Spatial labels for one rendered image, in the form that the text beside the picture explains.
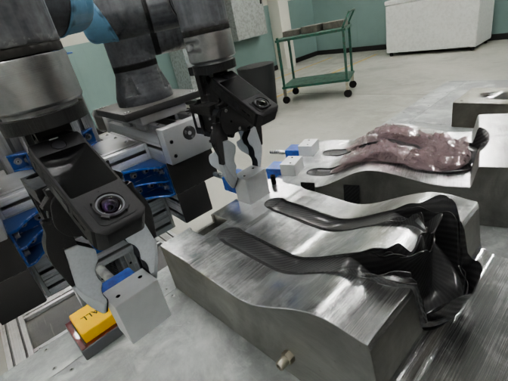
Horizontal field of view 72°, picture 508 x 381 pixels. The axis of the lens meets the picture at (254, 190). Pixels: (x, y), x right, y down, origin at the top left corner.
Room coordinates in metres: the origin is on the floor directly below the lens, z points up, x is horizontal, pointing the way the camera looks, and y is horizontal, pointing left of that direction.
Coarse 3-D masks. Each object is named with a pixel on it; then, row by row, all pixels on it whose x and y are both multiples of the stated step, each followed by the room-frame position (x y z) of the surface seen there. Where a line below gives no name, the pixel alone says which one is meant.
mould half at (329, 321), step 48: (288, 192) 0.57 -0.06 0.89; (432, 192) 0.40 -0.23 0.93; (192, 240) 0.48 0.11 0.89; (288, 240) 0.43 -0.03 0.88; (336, 240) 0.39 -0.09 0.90; (384, 240) 0.32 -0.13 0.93; (480, 240) 0.35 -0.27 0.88; (192, 288) 0.43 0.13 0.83; (240, 288) 0.35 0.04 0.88; (288, 288) 0.31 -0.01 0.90; (336, 288) 0.27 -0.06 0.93; (384, 288) 0.25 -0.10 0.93; (480, 288) 0.29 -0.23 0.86; (288, 336) 0.27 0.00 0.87; (336, 336) 0.22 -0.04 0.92; (384, 336) 0.21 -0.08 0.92; (432, 336) 0.24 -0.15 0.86; (480, 336) 0.23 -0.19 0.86
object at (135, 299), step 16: (128, 272) 0.35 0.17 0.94; (144, 272) 0.33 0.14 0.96; (112, 288) 0.31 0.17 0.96; (128, 288) 0.31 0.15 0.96; (144, 288) 0.30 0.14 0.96; (160, 288) 0.31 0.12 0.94; (112, 304) 0.29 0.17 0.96; (128, 304) 0.29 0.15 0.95; (144, 304) 0.30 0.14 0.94; (160, 304) 0.31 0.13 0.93; (128, 320) 0.28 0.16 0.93; (144, 320) 0.29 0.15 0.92; (160, 320) 0.30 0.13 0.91; (128, 336) 0.28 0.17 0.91
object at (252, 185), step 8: (248, 168) 0.60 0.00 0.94; (256, 168) 0.59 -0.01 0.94; (264, 168) 0.59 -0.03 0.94; (216, 176) 0.66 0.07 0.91; (240, 176) 0.57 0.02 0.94; (248, 176) 0.57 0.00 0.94; (256, 176) 0.57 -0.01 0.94; (264, 176) 0.58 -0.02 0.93; (224, 184) 0.61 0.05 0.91; (240, 184) 0.57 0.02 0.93; (248, 184) 0.56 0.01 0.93; (256, 184) 0.57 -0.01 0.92; (264, 184) 0.58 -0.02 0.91; (240, 192) 0.57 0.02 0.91; (248, 192) 0.55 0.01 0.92; (256, 192) 0.57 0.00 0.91; (264, 192) 0.58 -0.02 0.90; (240, 200) 0.58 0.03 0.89; (248, 200) 0.56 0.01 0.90; (256, 200) 0.56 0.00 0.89
